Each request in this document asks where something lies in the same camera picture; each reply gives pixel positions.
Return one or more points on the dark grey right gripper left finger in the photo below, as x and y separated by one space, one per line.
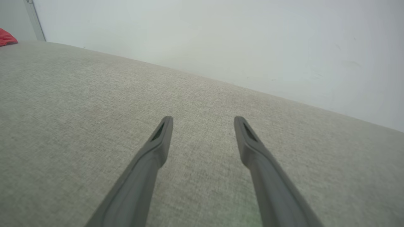
142 176

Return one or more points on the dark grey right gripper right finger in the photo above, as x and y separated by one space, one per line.
271 189

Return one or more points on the red and white shirt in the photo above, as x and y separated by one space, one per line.
5 38

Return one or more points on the grey fabric sofa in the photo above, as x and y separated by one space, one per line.
79 110

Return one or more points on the grey wall trim strip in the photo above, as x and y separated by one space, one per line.
35 22

